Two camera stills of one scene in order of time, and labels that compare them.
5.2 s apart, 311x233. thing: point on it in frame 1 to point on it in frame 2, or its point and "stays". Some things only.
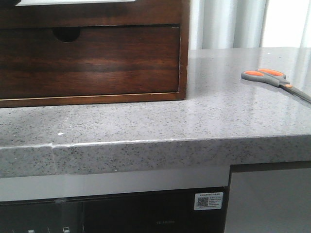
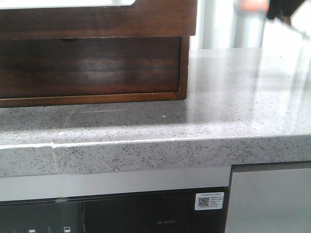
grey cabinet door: [269, 197] stays
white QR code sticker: [208, 201] stays
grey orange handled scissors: [277, 77] to [251, 21]
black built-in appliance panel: [166, 211] stays
